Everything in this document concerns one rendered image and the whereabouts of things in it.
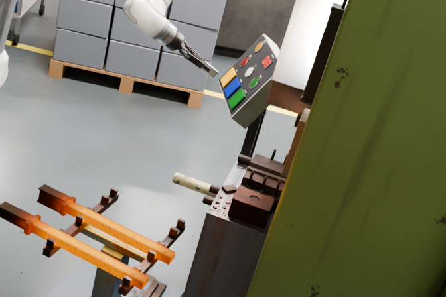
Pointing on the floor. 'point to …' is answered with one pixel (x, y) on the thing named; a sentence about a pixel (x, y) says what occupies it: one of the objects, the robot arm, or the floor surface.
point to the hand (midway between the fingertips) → (209, 69)
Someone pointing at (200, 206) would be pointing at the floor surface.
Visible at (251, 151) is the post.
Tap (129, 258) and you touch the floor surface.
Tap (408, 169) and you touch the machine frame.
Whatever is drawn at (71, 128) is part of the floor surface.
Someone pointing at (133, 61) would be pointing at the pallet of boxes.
